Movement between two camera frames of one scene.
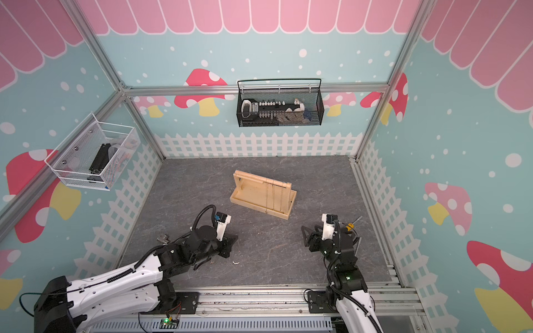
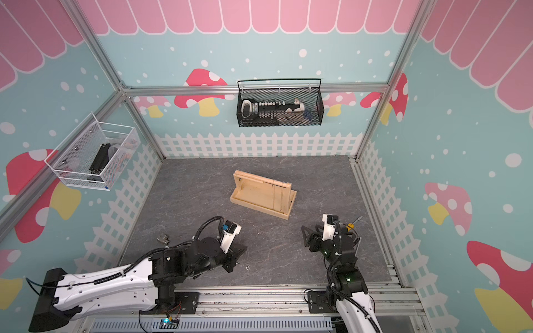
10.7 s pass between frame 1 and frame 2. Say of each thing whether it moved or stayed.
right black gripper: stayed
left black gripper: moved
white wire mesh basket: stayed
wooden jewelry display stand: stayed
